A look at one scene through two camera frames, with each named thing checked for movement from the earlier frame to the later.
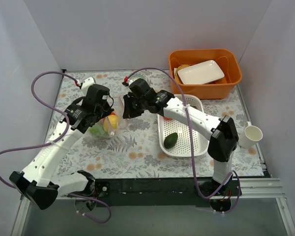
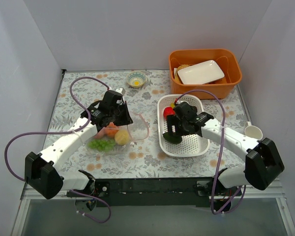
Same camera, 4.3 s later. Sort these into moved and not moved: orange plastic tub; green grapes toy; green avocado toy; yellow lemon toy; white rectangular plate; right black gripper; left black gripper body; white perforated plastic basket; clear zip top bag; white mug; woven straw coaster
Moved: green grapes toy; clear zip top bag; right black gripper; green avocado toy; yellow lemon toy; left black gripper body
Not moved: orange plastic tub; woven straw coaster; white rectangular plate; white mug; white perforated plastic basket
